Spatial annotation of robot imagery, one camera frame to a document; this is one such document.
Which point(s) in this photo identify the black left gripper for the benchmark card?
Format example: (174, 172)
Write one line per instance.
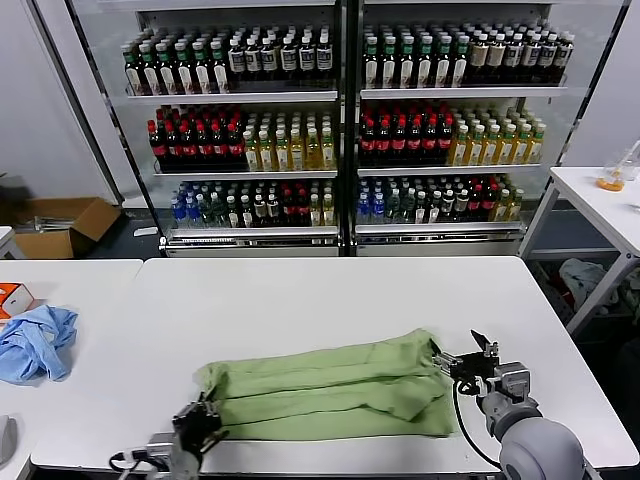
(197, 427)

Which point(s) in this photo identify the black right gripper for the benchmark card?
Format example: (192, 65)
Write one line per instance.
(472, 370)

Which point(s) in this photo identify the light green shirt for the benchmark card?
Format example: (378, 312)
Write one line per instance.
(325, 380)

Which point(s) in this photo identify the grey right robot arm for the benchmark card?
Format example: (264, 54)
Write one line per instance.
(540, 450)

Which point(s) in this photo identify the pile of pale clothes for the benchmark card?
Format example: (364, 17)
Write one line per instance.
(584, 280)

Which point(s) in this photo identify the small dark bottle white cap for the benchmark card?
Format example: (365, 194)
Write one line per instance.
(232, 212)
(420, 210)
(246, 212)
(433, 209)

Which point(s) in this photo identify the small dark bottle beige label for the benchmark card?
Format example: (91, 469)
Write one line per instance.
(461, 205)
(259, 210)
(272, 210)
(447, 205)

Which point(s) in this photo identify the small yellow drink bottle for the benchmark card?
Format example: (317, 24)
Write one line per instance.
(514, 206)
(315, 212)
(327, 212)
(500, 207)

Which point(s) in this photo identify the small cola bottle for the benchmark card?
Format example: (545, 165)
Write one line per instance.
(487, 202)
(474, 202)
(287, 210)
(302, 210)

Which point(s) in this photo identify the small green tinted bottle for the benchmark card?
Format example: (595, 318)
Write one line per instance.
(217, 212)
(394, 207)
(407, 207)
(204, 212)

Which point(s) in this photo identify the small blue water bottle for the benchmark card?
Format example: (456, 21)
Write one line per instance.
(378, 210)
(364, 210)
(192, 212)
(177, 212)

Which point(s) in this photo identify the small white floor object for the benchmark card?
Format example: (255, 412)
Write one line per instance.
(145, 231)

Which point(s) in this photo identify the crumpled light blue shirt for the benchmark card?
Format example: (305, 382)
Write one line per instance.
(35, 345)

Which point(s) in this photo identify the white side table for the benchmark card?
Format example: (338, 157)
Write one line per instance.
(584, 200)

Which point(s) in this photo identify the grey rounded object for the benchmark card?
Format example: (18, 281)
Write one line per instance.
(7, 440)

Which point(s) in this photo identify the cola bottle red cap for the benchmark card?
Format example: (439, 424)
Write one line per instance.
(368, 142)
(203, 147)
(383, 142)
(188, 147)
(414, 142)
(218, 147)
(445, 141)
(398, 142)
(430, 142)
(234, 147)
(173, 147)
(158, 147)

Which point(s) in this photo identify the open cardboard box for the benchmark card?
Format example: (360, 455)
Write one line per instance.
(96, 215)

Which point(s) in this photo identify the orange and white box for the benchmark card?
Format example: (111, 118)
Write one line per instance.
(15, 298)

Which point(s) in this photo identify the clear cup orange contents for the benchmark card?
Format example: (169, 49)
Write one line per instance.
(611, 181)

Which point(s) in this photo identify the metal parts in carton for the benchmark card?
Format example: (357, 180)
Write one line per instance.
(49, 223)

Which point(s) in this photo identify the clear plastic container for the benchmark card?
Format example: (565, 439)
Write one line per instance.
(631, 164)

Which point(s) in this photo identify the small white table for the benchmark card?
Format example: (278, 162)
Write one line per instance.
(7, 242)

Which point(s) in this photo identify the drinks display cabinet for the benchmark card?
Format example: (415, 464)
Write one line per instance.
(224, 96)
(449, 93)

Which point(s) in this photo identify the dark bottle green cap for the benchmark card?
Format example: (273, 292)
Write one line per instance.
(460, 67)
(443, 68)
(370, 70)
(182, 74)
(407, 69)
(219, 73)
(148, 75)
(132, 75)
(201, 74)
(389, 70)
(424, 69)
(164, 75)

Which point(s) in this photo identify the dark blurry object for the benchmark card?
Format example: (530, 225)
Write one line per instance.
(12, 192)

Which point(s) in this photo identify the open glass cabinet door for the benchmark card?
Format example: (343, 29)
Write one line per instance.
(584, 75)
(99, 125)

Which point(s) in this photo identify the dark bottle white label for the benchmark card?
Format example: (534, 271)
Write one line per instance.
(306, 58)
(270, 60)
(547, 56)
(236, 61)
(324, 57)
(288, 59)
(253, 60)
(530, 56)
(564, 55)
(512, 57)

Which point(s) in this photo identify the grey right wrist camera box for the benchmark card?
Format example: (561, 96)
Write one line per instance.
(512, 380)

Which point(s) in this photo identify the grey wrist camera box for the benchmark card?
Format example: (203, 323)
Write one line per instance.
(160, 445)
(512, 380)

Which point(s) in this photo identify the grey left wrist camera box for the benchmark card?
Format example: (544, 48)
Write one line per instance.
(160, 445)

